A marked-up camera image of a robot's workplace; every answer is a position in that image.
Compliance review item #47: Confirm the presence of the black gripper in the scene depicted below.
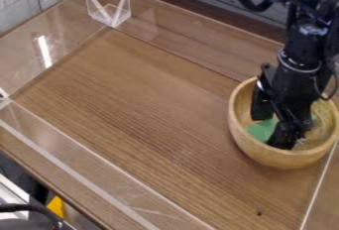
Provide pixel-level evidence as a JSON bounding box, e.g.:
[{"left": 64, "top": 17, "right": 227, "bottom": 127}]
[{"left": 251, "top": 24, "right": 339, "bottom": 150}]

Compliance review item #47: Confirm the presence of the green rectangular block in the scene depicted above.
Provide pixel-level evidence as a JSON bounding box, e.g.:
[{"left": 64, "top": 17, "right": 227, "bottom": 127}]
[{"left": 247, "top": 115, "right": 317, "bottom": 150}]

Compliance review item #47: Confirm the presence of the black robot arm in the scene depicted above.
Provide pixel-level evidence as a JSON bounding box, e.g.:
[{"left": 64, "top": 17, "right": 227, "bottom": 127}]
[{"left": 239, "top": 0, "right": 339, "bottom": 150}]

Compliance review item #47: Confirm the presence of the brown wooden bowl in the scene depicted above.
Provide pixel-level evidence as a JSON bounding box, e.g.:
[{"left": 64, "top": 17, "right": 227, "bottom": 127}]
[{"left": 228, "top": 77, "right": 339, "bottom": 170}]

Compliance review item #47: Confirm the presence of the yellow tag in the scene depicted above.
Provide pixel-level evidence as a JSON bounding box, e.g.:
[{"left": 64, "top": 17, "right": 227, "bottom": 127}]
[{"left": 46, "top": 196, "right": 65, "bottom": 218}]

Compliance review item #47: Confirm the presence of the clear acrylic tray wall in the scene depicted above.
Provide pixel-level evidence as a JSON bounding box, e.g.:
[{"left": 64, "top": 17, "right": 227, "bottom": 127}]
[{"left": 0, "top": 88, "right": 215, "bottom": 230}]

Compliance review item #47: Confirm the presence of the clear acrylic corner bracket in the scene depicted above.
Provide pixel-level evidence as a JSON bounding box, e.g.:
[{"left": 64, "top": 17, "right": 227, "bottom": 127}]
[{"left": 85, "top": 0, "right": 130, "bottom": 28}]

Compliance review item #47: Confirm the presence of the black cable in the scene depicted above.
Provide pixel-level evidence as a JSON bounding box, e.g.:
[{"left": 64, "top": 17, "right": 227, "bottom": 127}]
[{"left": 0, "top": 203, "right": 68, "bottom": 230}]

